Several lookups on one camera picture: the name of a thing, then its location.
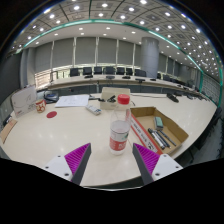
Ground black tabletop microphone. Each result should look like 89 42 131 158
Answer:
166 92 180 103

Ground group of round ceiling lights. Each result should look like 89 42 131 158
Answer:
13 0 224 78

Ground open brown cardboard box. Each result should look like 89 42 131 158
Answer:
129 106 190 156

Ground row of black office chairs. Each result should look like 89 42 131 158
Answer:
68 66 174 83

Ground clear red-capped water bottle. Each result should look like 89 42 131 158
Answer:
108 93 132 156

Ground flat round red coaster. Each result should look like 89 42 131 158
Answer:
46 110 58 119

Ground green whiteboard eraser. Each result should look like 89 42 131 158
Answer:
153 116 165 131

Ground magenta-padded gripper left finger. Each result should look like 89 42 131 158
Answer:
42 142 92 186

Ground white printed paper sheet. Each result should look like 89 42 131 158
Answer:
54 94 91 109

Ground white remote control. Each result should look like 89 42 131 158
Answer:
85 104 102 116

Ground red and cream patterned mug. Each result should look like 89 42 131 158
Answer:
34 98 47 114

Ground white printer paper carton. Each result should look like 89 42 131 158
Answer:
10 84 38 118

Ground open white box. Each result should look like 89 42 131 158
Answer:
99 86 132 111

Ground black marker pen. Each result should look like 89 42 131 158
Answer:
147 127 167 150
159 129 177 148
154 130 172 149

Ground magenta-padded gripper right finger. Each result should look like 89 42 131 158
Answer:
132 142 184 186

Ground long curved conference desk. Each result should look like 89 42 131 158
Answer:
44 74 208 101

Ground black desk phone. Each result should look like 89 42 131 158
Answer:
43 90 60 104

